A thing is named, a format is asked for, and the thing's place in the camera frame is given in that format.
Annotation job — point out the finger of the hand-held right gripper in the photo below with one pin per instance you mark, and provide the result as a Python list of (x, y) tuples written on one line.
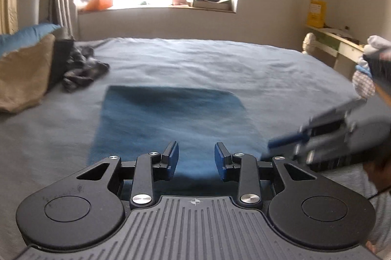
[(287, 140), (323, 153)]

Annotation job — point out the black grey checked garment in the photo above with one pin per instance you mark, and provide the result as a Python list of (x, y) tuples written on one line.
[(84, 70)]

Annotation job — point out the blue pillow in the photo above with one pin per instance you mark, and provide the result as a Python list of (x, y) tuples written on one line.
[(24, 35)]

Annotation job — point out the stack of folded clothes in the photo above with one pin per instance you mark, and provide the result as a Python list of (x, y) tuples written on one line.
[(368, 70)]

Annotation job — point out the blue jeans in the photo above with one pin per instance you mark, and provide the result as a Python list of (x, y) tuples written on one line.
[(174, 122)]

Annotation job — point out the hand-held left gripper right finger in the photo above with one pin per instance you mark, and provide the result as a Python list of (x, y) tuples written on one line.
[(220, 162)]

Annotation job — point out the tan folded cloth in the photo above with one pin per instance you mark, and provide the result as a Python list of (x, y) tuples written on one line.
[(26, 76)]

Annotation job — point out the cream bedpost finial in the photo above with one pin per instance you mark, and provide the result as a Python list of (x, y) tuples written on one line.
[(308, 44)]

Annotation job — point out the dark grey garment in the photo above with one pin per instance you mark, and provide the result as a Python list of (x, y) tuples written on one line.
[(61, 60)]

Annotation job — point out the cardboard box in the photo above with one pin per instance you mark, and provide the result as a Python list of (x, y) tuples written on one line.
[(212, 3)]

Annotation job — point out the orange bag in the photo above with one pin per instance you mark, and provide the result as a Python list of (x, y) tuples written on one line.
[(98, 2)]

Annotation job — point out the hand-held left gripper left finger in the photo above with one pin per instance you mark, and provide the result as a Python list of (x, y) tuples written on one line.
[(172, 160)]

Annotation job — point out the yellow box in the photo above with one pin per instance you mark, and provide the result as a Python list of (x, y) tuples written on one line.
[(317, 13)]

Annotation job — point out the person's right hand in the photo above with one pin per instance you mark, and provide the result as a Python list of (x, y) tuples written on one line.
[(377, 174)]

